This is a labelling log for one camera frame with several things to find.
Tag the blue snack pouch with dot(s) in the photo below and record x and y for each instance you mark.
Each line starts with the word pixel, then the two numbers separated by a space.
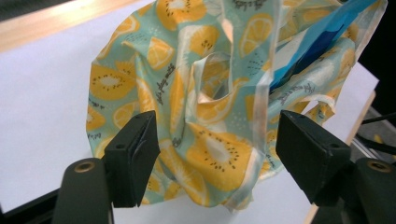
pixel 314 46

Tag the fruit print cloth bag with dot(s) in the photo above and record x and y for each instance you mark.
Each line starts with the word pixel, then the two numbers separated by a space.
pixel 199 102

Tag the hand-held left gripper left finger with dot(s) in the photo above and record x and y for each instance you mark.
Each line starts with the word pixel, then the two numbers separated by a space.
pixel 132 155

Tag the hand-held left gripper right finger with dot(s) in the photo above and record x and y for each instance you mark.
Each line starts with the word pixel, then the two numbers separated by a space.
pixel 308 155

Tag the metal frame rail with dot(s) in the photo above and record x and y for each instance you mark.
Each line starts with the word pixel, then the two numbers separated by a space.
pixel 370 157

